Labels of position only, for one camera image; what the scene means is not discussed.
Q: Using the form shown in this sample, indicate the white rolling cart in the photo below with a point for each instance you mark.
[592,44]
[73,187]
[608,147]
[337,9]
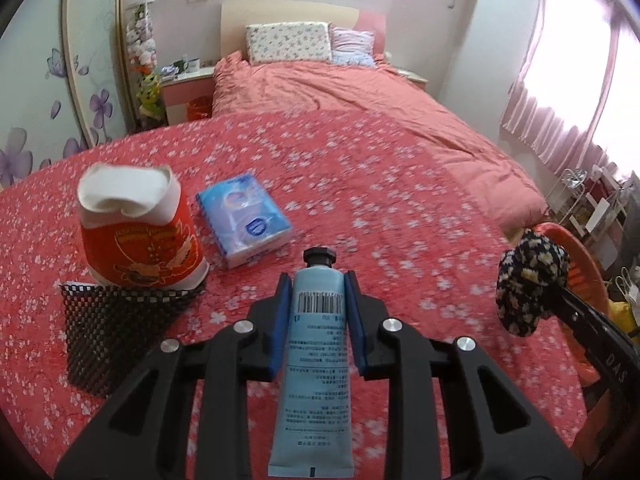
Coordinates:
[602,215]

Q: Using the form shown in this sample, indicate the beige and pink headboard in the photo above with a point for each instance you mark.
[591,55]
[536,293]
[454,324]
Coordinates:
[280,15]

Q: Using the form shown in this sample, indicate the hanging plush toys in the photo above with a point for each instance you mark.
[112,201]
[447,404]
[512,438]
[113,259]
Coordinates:
[140,40]

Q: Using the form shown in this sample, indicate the bed with coral duvet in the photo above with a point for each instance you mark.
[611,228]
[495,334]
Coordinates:
[350,85]

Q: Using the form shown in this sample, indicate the red paper cup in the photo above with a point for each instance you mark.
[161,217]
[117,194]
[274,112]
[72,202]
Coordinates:
[145,245]

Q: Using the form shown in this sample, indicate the orange laundry basket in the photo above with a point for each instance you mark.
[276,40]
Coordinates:
[580,260]

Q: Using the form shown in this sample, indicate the white floral pillow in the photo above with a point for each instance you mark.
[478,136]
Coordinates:
[287,42]

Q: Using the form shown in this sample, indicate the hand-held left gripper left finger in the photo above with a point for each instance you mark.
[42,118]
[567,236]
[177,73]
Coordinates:
[283,320]

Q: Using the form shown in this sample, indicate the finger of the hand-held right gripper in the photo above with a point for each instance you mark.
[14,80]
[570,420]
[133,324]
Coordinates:
[575,307]

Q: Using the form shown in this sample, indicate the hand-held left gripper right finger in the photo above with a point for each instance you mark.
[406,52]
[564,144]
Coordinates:
[352,320]

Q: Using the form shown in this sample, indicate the blue cream tube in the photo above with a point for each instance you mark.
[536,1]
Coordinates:
[315,360]

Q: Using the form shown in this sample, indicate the pink curtain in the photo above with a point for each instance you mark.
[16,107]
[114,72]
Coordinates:
[575,60]

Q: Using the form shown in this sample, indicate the black floral cloth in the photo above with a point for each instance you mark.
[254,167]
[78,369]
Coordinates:
[530,285]

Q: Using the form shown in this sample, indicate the yellow green plush toy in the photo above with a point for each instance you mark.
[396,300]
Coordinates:
[150,92]

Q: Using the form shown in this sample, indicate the pink and white nightstand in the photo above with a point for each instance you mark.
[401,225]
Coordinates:
[182,87]
[412,79]

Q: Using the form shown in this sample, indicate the blue tissue pack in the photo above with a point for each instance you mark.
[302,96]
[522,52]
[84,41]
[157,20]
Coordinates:
[245,215]

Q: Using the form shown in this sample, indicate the wardrobe door with purple flowers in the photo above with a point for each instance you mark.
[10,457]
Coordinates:
[50,60]

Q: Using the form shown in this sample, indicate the pink striped pillow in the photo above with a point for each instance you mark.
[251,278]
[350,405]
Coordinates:
[352,45]

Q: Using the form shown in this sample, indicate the red floral tablecloth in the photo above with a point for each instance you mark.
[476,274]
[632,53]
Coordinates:
[375,185]

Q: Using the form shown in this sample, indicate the small red bin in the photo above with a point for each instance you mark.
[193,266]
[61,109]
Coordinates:
[197,110]

